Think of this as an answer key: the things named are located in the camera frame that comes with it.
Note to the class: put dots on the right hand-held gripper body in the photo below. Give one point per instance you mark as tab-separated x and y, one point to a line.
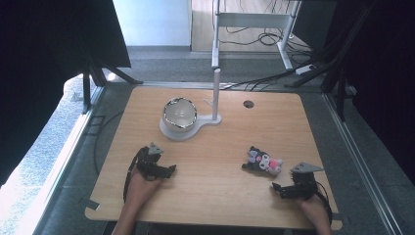
305	182

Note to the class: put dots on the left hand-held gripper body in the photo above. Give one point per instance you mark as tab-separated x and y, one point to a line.
147	161

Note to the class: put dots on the black pink plush toy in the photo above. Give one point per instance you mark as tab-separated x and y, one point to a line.
262	161

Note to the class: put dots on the metal bowl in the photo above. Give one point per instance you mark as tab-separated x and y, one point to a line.
180	115

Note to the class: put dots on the person's left hand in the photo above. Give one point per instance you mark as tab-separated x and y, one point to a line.
140	189

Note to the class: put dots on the person's right hand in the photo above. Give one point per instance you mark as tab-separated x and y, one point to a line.
311	209

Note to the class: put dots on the white stand with pole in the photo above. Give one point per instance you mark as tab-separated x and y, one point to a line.
208	120

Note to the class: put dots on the black tripod stand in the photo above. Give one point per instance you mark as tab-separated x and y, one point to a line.
94	78
336	65

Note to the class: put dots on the white power strip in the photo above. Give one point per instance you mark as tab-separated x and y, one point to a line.
304	69

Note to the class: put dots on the black curtain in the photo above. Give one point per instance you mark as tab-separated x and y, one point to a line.
42	65
381	81

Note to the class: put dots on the aluminium floor rail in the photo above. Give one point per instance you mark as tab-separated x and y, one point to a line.
359	163
68	156

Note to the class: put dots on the white metal desk frame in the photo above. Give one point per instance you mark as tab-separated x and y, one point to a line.
251	20

